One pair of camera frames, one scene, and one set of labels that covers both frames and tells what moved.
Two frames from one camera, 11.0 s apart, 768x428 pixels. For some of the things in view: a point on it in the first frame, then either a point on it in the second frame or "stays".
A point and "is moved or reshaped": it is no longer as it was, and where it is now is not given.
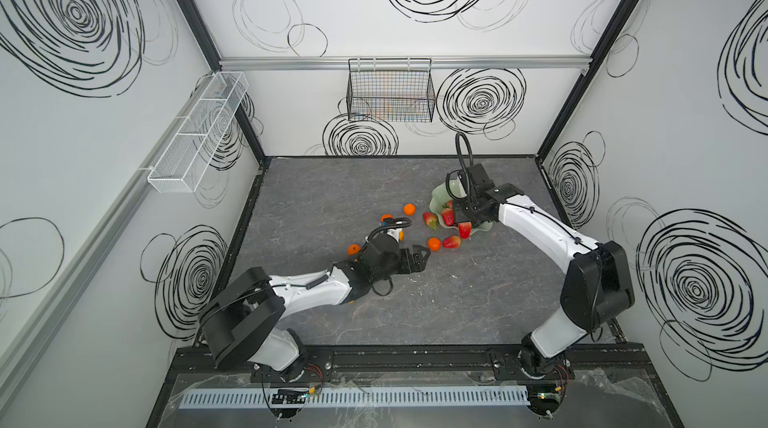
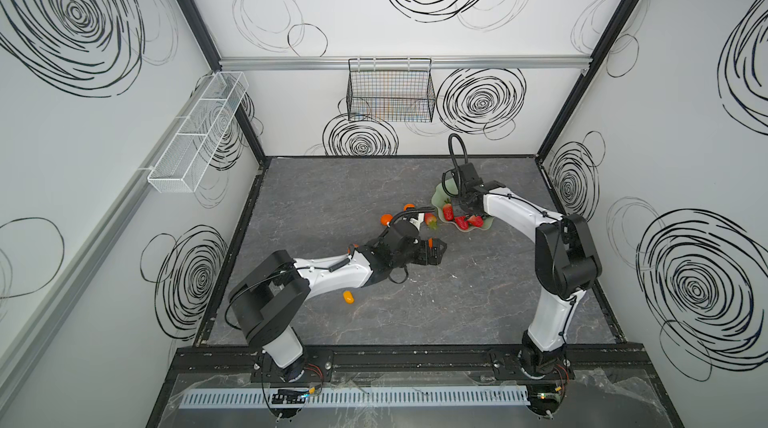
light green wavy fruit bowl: [441, 195] stays
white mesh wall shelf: [184, 164] stays
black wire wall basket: [390, 90] stays
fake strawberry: [465, 229] is moved or reshaped
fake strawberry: [452, 242] is moved or reshaped
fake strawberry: [430, 219] stays
